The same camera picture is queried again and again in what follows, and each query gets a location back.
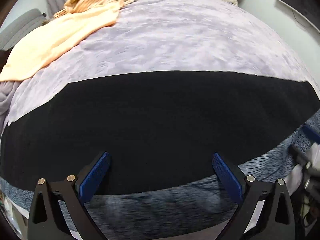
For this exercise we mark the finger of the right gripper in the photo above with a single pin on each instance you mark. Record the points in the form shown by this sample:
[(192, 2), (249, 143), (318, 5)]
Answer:
[(311, 134)]

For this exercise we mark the grey upholstered headboard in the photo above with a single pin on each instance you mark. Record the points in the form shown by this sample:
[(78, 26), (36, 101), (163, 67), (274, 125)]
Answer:
[(20, 27)]

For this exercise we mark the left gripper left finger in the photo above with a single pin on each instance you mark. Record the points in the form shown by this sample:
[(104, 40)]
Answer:
[(46, 220)]

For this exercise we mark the peach orange cloth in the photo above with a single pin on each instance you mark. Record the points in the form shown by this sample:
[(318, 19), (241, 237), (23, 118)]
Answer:
[(47, 43)]

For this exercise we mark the lavender plush bed blanket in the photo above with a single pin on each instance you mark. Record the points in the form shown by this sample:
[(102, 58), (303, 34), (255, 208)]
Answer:
[(155, 35)]

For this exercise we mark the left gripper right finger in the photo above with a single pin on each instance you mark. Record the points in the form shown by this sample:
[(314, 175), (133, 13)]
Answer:
[(264, 209)]

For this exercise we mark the black pants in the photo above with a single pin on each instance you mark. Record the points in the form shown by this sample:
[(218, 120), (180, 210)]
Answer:
[(173, 93)]

